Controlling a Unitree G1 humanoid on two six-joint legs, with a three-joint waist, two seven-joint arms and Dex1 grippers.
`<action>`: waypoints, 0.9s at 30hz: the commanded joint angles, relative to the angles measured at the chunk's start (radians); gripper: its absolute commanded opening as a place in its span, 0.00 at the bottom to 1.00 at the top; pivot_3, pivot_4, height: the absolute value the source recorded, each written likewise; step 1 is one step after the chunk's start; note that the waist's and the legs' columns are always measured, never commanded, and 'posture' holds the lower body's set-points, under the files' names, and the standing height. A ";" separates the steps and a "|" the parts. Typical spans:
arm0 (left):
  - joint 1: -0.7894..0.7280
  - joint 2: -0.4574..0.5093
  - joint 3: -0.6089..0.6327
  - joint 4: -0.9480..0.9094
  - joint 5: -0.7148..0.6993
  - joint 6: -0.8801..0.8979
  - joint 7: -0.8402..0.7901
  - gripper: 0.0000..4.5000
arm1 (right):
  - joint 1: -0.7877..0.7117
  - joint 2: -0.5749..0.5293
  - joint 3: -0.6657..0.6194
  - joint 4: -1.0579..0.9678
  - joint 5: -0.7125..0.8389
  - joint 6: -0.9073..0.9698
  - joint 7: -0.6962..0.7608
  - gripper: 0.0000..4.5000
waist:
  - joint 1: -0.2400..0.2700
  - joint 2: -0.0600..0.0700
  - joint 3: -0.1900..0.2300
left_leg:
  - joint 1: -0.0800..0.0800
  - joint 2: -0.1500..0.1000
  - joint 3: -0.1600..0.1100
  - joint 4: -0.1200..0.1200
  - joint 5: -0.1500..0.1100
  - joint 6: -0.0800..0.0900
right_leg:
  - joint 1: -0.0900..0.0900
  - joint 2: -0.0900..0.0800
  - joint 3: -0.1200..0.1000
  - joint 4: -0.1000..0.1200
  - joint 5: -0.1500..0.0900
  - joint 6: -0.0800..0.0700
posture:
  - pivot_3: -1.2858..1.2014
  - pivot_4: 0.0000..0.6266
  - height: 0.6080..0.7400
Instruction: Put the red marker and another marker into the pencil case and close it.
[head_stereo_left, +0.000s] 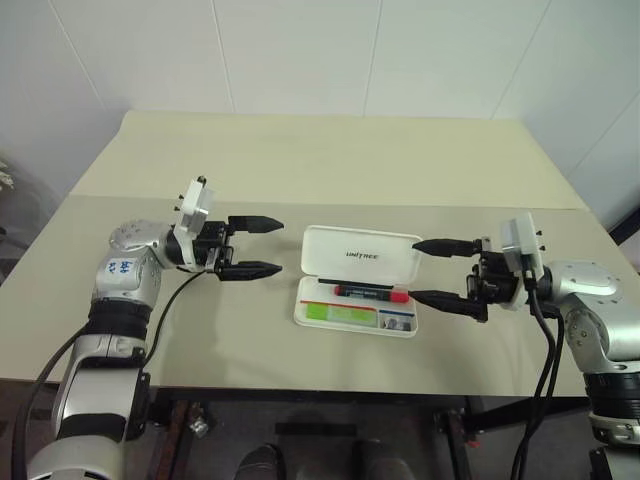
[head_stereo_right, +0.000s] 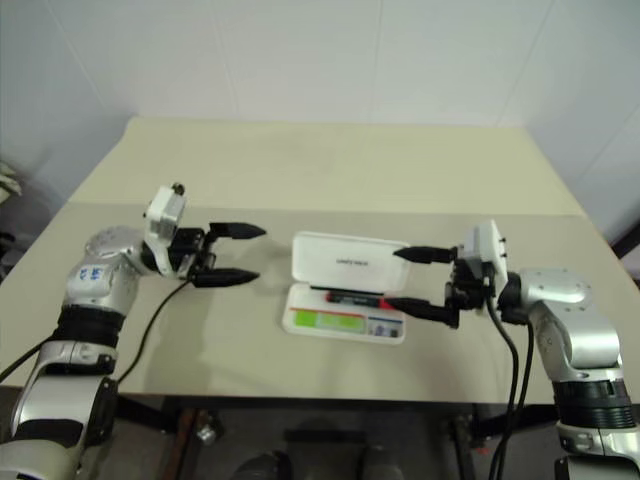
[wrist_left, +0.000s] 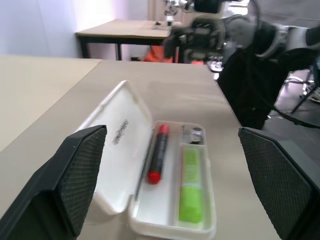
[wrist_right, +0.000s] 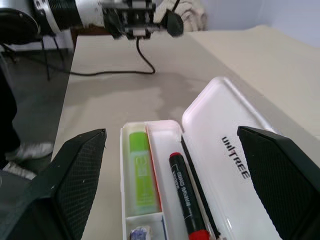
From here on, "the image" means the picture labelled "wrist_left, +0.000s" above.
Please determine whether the orange object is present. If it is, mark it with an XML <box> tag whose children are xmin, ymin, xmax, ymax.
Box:
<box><xmin>141</xmin><ymin>46</ymin><xmax>176</xmax><ymax>64</ymax></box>

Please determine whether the beige table with black legs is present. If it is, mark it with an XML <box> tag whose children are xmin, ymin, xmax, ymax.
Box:
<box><xmin>75</xmin><ymin>18</ymin><xmax>183</xmax><ymax>62</ymax></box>

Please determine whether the green highlighter pen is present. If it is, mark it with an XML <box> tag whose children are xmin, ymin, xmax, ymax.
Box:
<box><xmin>177</xmin><ymin>147</ymin><xmax>204</xmax><ymax>224</ymax></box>

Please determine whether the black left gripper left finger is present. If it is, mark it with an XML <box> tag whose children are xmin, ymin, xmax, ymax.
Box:
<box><xmin>0</xmin><ymin>124</ymin><xmax>108</xmax><ymax>240</ymax></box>

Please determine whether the white plastic pencil case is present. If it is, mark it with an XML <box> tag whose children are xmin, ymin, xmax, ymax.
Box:
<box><xmin>77</xmin><ymin>79</ymin><xmax>217</xmax><ymax>237</ymax></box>

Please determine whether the large black cloth-covered object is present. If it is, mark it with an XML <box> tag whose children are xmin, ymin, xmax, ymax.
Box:
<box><xmin>216</xmin><ymin>46</ymin><xmax>292</xmax><ymax>131</ymax></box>

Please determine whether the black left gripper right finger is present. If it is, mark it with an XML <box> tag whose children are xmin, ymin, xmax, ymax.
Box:
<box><xmin>237</xmin><ymin>126</ymin><xmax>320</xmax><ymax>240</ymax></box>

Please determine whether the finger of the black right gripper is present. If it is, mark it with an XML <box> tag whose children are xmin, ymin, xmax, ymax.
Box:
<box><xmin>162</xmin><ymin>31</ymin><xmax>182</xmax><ymax>58</ymax></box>

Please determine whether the silver metal apparatus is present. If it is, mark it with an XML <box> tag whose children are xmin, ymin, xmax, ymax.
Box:
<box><xmin>162</xmin><ymin>0</ymin><xmax>193</xmax><ymax>27</ymax></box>

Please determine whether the red black whiteboard marker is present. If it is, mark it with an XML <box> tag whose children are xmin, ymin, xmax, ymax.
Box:
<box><xmin>147</xmin><ymin>124</ymin><xmax>171</xmax><ymax>185</ymax></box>

